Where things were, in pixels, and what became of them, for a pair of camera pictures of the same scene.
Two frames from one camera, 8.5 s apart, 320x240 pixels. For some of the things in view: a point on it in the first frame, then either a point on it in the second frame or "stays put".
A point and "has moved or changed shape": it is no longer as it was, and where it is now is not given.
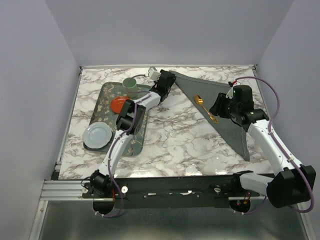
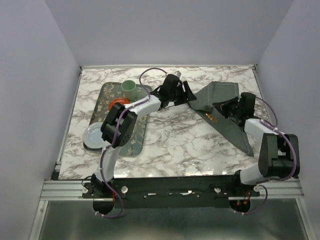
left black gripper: x=172 y=78 -> x=187 y=96
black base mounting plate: x=197 y=191 stays put
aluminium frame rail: x=65 y=190 stays put
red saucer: x=117 y=103 stays put
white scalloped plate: x=97 y=134 stays put
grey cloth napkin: x=205 y=94 has moved or changed shape
